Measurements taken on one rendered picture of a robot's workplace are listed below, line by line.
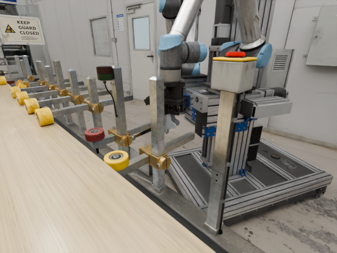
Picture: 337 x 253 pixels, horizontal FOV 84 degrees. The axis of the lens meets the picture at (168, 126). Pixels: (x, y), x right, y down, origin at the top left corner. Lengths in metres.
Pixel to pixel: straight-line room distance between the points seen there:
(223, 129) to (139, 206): 0.27
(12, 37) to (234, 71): 3.05
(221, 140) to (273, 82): 1.10
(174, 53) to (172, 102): 0.16
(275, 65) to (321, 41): 1.38
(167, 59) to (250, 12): 0.45
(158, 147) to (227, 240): 0.36
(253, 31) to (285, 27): 2.17
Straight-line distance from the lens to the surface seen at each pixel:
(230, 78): 0.43
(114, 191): 0.53
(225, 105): 0.46
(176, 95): 0.68
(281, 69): 1.58
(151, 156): 0.72
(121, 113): 0.85
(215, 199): 0.60
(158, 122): 0.64
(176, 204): 0.76
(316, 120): 3.22
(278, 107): 1.23
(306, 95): 3.15
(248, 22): 0.98
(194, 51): 0.72
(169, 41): 0.66
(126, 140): 0.87
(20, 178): 0.69
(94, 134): 0.84
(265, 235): 1.70
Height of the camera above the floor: 1.24
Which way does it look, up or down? 23 degrees down
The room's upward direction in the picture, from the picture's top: straight up
